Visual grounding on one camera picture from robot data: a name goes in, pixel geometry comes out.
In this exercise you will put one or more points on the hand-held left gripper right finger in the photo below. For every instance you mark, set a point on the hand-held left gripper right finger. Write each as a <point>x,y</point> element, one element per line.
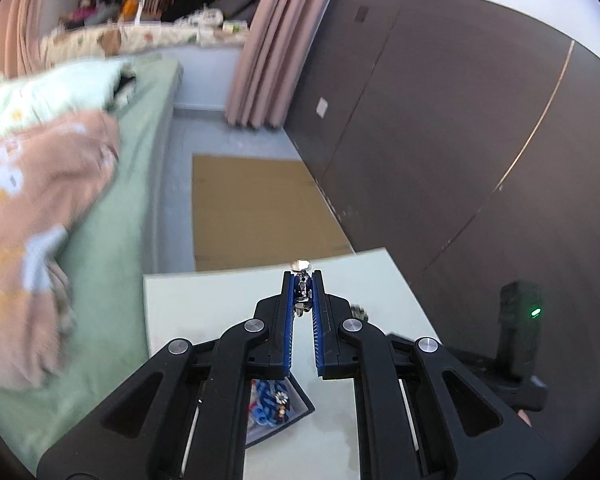
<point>317,330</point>

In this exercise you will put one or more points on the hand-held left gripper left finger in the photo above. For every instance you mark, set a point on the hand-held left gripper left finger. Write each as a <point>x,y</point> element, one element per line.
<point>289,330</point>

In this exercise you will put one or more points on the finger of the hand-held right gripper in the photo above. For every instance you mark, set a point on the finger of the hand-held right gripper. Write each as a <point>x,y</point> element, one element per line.
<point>475,366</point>

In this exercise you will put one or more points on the silver crystal ornament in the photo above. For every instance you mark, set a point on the silver crystal ornament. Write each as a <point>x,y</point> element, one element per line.
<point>304,290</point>

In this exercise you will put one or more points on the black square gift box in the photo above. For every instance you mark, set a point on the black square gift box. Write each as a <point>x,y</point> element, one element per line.
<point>307,406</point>

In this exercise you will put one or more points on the brown cardboard sheet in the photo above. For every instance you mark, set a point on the brown cardboard sheet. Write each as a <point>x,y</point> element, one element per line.
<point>255,210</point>

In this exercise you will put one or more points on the bed with green sheet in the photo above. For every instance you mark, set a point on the bed with green sheet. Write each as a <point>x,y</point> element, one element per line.
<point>130,220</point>

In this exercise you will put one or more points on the dark brown wardrobe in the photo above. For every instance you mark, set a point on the dark brown wardrobe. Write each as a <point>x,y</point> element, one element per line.
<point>430,110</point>

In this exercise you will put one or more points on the pink fleece blanket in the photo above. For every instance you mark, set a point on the pink fleece blanket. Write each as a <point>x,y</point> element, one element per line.
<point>30,185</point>

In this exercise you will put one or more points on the floral patterned blanket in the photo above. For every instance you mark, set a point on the floral patterned blanket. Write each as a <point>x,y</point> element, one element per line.
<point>155,37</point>

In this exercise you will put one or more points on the pale green pillow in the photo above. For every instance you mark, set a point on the pale green pillow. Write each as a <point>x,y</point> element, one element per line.
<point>55,90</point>

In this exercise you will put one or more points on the black cloth pile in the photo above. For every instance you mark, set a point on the black cloth pile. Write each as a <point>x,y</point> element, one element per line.
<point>190,0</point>

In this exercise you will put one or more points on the white drying rack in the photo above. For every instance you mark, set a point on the white drying rack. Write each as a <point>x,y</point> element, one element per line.
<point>140,7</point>

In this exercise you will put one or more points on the plush toys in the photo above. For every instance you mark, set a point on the plush toys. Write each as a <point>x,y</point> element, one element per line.
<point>87,12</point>

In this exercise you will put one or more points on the white wall socket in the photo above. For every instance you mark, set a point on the white wall socket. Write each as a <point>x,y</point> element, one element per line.
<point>322,108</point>

